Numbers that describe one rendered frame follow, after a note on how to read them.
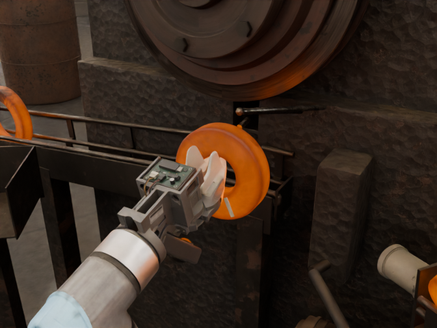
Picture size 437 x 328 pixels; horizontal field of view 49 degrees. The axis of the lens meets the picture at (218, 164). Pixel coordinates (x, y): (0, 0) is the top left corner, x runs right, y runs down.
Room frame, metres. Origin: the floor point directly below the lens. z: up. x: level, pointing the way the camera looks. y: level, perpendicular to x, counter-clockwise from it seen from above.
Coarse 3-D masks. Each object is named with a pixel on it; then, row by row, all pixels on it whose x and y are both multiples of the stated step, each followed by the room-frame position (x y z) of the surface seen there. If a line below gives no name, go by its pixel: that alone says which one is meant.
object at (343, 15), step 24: (336, 0) 0.75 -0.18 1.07; (360, 0) 0.79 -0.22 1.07; (336, 24) 0.75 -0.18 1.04; (312, 48) 0.77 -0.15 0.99; (168, 72) 0.92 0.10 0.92; (288, 72) 0.79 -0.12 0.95; (312, 72) 0.77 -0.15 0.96; (216, 96) 0.86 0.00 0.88; (240, 96) 0.84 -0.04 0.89; (264, 96) 0.81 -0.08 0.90
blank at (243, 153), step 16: (208, 128) 0.67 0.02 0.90; (224, 128) 0.66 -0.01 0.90; (240, 128) 0.67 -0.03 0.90; (192, 144) 0.68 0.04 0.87; (208, 144) 0.67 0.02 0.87; (224, 144) 0.65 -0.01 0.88; (240, 144) 0.64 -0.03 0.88; (256, 144) 0.66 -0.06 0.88; (176, 160) 0.69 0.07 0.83; (240, 160) 0.64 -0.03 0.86; (256, 160) 0.63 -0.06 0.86; (240, 176) 0.64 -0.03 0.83; (256, 176) 0.63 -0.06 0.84; (224, 192) 0.66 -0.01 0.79; (240, 192) 0.64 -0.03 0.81; (256, 192) 0.63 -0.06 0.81; (224, 208) 0.65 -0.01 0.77; (240, 208) 0.64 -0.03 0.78
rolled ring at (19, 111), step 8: (0, 88) 1.25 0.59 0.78; (8, 88) 1.26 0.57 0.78; (0, 96) 1.23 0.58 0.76; (8, 96) 1.22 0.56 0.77; (16, 96) 1.23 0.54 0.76; (8, 104) 1.21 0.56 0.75; (16, 104) 1.21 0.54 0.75; (24, 104) 1.23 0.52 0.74; (16, 112) 1.20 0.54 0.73; (24, 112) 1.21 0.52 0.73; (16, 120) 1.20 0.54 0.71; (24, 120) 1.20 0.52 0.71; (0, 128) 1.28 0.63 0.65; (16, 128) 1.21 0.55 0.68; (24, 128) 1.20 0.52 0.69; (32, 128) 1.22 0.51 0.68; (16, 136) 1.21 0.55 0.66; (24, 136) 1.20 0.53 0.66; (32, 136) 1.23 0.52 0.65
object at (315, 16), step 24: (288, 0) 0.75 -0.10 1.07; (312, 0) 0.75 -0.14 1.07; (144, 24) 0.92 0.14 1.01; (288, 24) 0.75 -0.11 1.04; (312, 24) 0.75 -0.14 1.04; (168, 48) 0.89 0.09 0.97; (264, 48) 0.77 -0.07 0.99; (288, 48) 0.77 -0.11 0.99; (192, 72) 0.87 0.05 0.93; (216, 72) 0.84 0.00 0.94; (240, 72) 0.82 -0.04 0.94; (264, 72) 0.79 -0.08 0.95
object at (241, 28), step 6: (240, 24) 0.73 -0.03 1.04; (246, 24) 0.73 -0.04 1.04; (240, 30) 0.73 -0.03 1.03; (246, 30) 0.73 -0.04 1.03; (246, 36) 0.73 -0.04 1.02; (174, 42) 0.79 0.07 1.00; (180, 42) 0.79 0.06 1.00; (186, 42) 0.79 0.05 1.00; (180, 48) 0.79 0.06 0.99; (186, 48) 0.79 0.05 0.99
